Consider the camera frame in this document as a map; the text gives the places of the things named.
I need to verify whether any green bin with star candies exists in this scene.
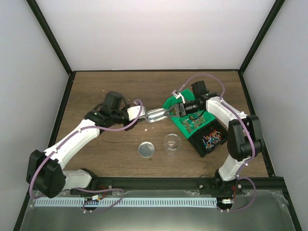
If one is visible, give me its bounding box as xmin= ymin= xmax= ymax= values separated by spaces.
xmin=162 ymin=89 xmax=195 ymax=109

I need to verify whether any silver metal scoop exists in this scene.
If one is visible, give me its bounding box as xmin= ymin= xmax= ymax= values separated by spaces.
xmin=145 ymin=108 xmax=168 ymax=123

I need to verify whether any green bin with lollipops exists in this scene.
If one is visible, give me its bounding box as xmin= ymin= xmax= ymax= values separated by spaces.
xmin=171 ymin=110 xmax=216 ymax=139

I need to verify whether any black bin with lollipops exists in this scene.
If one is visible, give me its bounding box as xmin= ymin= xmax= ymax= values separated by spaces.
xmin=188 ymin=120 xmax=228 ymax=157

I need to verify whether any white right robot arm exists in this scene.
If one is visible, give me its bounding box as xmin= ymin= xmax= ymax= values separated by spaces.
xmin=164 ymin=81 xmax=265 ymax=194

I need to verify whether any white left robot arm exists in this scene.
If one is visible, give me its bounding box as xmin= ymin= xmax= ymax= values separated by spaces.
xmin=26 ymin=91 xmax=146 ymax=199

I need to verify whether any clear plastic jar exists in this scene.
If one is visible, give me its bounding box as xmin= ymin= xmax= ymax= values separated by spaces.
xmin=163 ymin=133 xmax=181 ymax=156

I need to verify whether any silver metal jar lid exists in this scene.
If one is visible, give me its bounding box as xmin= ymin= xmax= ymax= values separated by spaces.
xmin=138 ymin=141 xmax=155 ymax=158

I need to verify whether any light blue slotted strip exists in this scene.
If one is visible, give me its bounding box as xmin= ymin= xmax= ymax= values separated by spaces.
xmin=34 ymin=197 xmax=217 ymax=208

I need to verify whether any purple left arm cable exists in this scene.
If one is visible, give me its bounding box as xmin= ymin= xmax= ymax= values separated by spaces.
xmin=28 ymin=98 xmax=145 ymax=214

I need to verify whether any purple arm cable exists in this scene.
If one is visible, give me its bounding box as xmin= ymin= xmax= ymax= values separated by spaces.
xmin=179 ymin=73 xmax=257 ymax=213
xmin=28 ymin=98 xmax=145 ymax=214

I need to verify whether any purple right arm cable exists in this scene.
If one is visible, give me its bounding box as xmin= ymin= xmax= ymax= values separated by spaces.
xmin=179 ymin=73 xmax=257 ymax=213

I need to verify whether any black front mounting rail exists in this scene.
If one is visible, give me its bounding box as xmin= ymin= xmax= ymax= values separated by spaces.
xmin=68 ymin=177 xmax=286 ymax=196

